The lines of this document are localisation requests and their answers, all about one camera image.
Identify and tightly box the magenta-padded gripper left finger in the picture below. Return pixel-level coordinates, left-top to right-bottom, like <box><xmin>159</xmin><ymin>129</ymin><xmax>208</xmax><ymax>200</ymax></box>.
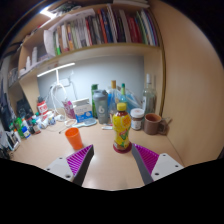
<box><xmin>44</xmin><ymin>143</ymin><xmax>96</xmax><ymax>187</ymax></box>

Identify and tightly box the magenta snack pouch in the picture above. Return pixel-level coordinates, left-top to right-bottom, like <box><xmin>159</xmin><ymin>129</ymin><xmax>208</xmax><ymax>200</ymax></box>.
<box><xmin>62</xmin><ymin>98</ymin><xmax>77</xmax><ymax>120</ymax></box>

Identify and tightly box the orange plastic cup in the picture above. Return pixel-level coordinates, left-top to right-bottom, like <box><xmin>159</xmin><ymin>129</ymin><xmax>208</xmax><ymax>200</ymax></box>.
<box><xmin>64</xmin><ymin>127</ymin><xmax>85</xmax><ymax>151</ymax></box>

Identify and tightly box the pale blue flat case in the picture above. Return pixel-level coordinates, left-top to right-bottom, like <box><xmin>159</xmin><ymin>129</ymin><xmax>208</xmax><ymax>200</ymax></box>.
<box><xmin>70</xmin><ymin>118</ymin><xmax>99</xmax><ymax>130</ymax></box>

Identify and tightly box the yellow-capped clear bottle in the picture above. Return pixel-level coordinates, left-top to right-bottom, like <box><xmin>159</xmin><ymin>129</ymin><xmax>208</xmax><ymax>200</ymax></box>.
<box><xmin>108</xmin><ymin>79</ymin><xmax>119</xmax><ymax>116</ymax></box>

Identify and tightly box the red and white canister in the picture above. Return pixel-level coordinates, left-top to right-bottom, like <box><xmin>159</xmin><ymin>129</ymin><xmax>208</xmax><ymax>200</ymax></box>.
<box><xmin>36</xmin><ymin>99</ymin><xmax>49</xmax><ymax>116</ymax></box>

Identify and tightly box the tall green bottle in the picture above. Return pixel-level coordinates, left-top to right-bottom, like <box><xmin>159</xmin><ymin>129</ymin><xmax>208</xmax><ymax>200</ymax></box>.
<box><xmin>90</xmin><ymin>83</ymin><xmax>100</xmax><ymax>118</ymax></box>

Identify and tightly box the flat round red coaster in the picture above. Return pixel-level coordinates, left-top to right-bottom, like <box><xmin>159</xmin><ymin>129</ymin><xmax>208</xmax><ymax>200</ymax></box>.
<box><xmin>112</xmin><ymin>141</ymin><xmax>134</xmax><ymax>155</ymax></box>

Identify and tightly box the brown ceramic mug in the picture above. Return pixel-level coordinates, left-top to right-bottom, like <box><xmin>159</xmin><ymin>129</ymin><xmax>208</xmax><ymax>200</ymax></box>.
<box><xmin>143</xmin><ymin>112</ymin><xmax>169</xmax><ymax>136</ymax></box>

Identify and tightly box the green-capped clear bottle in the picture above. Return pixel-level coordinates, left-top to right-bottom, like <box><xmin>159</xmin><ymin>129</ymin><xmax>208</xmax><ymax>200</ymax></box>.
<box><xmin>119</xmin><ymin>82</ymin><xmax>129</xmax><ymax>104</ymax></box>

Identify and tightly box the blue and white carton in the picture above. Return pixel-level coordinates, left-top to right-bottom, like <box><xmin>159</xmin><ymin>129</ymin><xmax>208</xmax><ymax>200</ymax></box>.
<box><xmin>73</xmin><ymin>97</ymin><xmax>94</xmax><ymax>124</ymax></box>

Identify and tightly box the grey shaker bottle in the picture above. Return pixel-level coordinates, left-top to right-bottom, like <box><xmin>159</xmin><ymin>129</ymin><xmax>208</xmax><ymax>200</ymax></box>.
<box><xmin>92</xmin><ymin>89</ymin><xmax>110</xmax><ymax>125</ymax></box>

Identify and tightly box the white power strip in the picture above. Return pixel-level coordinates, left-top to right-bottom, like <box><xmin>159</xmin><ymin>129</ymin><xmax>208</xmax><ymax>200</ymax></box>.
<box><xmin>49</xmin><ymin>78</ymin><xmax>73</xmax><ymax>89</ymax></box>

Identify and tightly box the ceiling light tube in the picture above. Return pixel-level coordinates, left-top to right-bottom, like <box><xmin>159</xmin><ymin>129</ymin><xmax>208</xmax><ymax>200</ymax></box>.
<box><xmin>39</xmin><ymin>7</ymin><xmax>58</xmax><ymax>20</ymax></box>

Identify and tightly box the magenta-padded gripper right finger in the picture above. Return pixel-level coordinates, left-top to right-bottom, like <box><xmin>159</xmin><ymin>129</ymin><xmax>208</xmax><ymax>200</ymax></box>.
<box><xmin>130</xmin><ymin>143</ymin><xmax>185</xmax><ymax>186</ymax></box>

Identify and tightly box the clear glass bottle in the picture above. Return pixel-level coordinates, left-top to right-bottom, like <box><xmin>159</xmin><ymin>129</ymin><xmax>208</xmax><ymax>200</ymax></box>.
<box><xmin>142</xmin><ymin>73</ymin><xmax>158</xmax><ymax>116</ymax></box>

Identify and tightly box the white cable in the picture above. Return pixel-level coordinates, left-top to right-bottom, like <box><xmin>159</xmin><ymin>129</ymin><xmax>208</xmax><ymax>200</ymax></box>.
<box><xmin>49</xmin><ymin>83</ymin><xmax>73</xmax><ymax>118</ymax></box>

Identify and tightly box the yellow-labelled drink bottle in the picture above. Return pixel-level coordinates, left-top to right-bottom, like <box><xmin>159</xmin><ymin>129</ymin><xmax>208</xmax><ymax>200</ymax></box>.
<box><xmin>112</xmin><ymin>102</ymin><xmax>132</xmax><ymax>153</ymax></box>

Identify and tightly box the white desk lamp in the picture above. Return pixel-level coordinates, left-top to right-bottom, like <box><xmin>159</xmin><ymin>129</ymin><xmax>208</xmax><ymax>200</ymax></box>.
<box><xmin>36</xmin><ymin>61</ymin><xmax>77</xmax><ymax>87</ymax></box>

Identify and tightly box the clear blue plastic bag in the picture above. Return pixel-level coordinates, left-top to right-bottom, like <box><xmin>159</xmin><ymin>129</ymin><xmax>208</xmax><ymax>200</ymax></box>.
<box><xmin>125</xmin><ymin>89</ymin><xmax>145</xmax><ymax>111</ymax></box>

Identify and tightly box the green plastic bottle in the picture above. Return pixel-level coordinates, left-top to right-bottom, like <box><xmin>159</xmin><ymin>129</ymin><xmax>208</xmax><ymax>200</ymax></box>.
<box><xmin>13</xmin><ymin>116</ymin><xmax>25</xmax><ymax>138</ymax></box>

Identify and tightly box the wooden shelf unit with books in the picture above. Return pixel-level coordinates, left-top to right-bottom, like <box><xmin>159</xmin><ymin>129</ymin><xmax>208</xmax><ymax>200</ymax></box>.
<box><xmin>6</xmin><ymin>0</ymin><xmax>165</xmax><ymax>116</ymax></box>

